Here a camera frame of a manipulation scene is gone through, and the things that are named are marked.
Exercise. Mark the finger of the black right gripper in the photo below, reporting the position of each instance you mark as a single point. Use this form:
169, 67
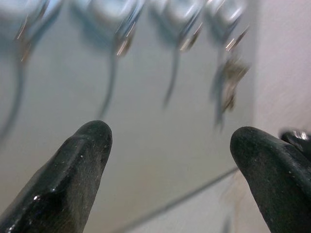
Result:
298, 144

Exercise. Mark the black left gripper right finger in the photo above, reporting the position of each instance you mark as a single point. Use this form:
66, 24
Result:
279, 179

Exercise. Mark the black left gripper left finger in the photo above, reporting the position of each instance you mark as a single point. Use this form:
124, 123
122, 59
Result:
70, 174

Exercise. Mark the silver metal hook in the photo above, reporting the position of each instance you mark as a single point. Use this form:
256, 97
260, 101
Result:
179, 17
29, 21
114, 17
226, 14

